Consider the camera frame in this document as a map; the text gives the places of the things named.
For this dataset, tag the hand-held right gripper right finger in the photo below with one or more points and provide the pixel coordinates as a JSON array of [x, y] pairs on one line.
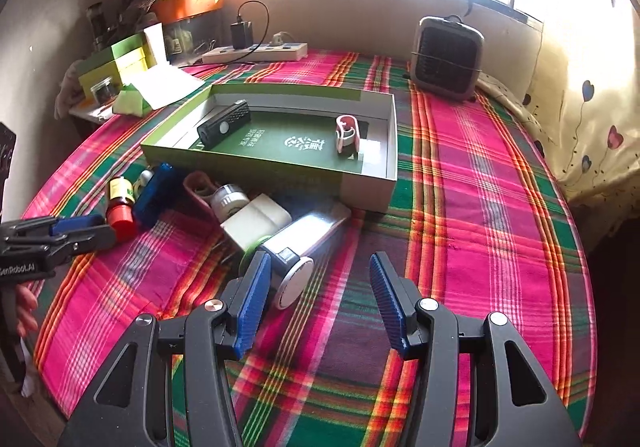
[[389, 302]]

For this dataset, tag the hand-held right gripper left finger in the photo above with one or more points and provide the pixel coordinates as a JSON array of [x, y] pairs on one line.
[[252, 299]]

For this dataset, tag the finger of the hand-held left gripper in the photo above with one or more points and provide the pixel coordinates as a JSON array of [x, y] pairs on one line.
[[75, 224], [92, 239]]

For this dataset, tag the red capped jar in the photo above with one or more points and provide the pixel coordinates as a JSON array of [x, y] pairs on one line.
[[120, 214]]

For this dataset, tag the blue plastic case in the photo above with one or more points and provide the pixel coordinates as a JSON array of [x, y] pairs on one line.
[[155, 194]]

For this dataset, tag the white plug adapter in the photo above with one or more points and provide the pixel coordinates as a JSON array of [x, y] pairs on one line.
[[257, 222]]

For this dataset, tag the white round-faced gadget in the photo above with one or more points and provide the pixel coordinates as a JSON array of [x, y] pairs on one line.
[[310, 237]]

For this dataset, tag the green cardboard box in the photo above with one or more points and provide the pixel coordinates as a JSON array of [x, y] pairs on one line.
[[310, 154]]

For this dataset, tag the person's left hand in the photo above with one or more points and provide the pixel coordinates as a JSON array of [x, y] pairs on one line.
[[27, 312]]

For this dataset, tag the pink plastic holder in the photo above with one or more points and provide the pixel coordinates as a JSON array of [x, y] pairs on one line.
[[196, 184]]

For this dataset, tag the plaid blanket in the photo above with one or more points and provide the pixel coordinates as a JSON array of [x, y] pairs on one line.
[[450, 187]]

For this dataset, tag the green tissue pack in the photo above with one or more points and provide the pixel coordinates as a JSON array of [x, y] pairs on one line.
[[165, 84], [131, 102]]

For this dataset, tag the dark glass jar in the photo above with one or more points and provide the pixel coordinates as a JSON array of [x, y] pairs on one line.
[[104, 91]]

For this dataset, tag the green and yellow boxes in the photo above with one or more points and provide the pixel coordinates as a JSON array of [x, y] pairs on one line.
[[112, 64]]

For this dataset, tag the pink and white clip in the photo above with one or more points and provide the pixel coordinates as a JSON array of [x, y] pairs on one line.
[[346, 134]]

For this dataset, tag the black rectangular device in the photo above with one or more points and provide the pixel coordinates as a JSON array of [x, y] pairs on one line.
[[223, 125]]

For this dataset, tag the glass tank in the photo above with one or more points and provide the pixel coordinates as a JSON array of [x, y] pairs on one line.
[[192, 37]]

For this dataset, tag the white power strip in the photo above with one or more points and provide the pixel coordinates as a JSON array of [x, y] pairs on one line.
[[255, 53]]

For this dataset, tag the orange planter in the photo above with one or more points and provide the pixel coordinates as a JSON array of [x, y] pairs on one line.
[[187, 4]]

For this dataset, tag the grey black speaker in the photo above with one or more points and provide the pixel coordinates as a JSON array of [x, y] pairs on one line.
[[445, 59]]

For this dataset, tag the white plug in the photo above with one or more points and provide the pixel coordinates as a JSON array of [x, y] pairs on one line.
[[281, 38]]

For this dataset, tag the heart print curtain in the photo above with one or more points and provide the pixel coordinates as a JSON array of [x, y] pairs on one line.
[[590, 127]]

